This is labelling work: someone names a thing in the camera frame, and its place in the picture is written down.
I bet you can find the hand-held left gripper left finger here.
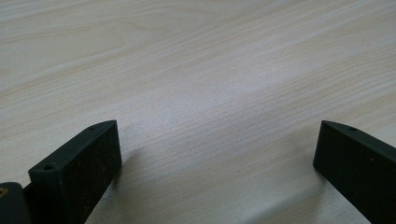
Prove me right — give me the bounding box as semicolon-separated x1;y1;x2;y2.
23;119;123;224

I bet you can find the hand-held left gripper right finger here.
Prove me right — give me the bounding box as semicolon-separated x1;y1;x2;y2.
312;119;396;224

